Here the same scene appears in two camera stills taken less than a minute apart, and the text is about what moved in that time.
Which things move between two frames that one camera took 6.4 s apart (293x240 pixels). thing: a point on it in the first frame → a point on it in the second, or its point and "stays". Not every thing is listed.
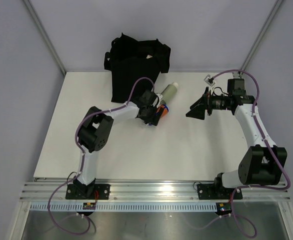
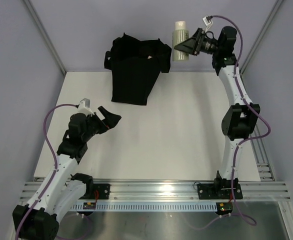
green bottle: [169, 92] → [180, 35]
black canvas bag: [135, 65] stays
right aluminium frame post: [261, 33] stays
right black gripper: [198, 110] → [193, 46]
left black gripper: [153, 120] → [110, 121]
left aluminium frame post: [46, 36] stays
